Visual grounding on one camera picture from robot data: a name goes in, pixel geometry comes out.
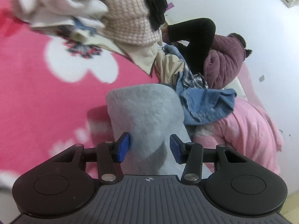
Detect grey pants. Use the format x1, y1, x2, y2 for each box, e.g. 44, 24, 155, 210
106, 84, 197, 176

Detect light pink quilt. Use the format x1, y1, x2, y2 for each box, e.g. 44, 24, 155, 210
187, 98, 284, 175

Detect pink floral blanket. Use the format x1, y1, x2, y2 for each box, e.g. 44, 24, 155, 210
0, 0, 161, 213

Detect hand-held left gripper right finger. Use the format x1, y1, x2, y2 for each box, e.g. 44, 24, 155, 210
170, 134, 247, 184

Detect plaid shirt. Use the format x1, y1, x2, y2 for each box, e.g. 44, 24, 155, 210
176, 64, 209, 90

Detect blue denim jeans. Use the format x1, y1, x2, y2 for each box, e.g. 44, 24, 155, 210
176, 73, 237, 125

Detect cream printed garment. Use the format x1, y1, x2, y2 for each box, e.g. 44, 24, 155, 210
30, 16, 105, 49

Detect light blue cloth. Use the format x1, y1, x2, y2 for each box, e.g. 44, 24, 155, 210
161, 44, 185, 62

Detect pink white knit sweater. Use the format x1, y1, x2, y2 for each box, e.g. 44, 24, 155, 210
99, 0, 163, 46

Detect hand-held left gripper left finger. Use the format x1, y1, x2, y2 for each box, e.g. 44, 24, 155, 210
54, 132, 131, 184

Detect beige jacket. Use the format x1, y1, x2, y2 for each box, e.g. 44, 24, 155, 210
114, 38, 187, 87

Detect black garment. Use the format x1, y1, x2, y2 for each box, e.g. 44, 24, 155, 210
135, 0, 169, 31

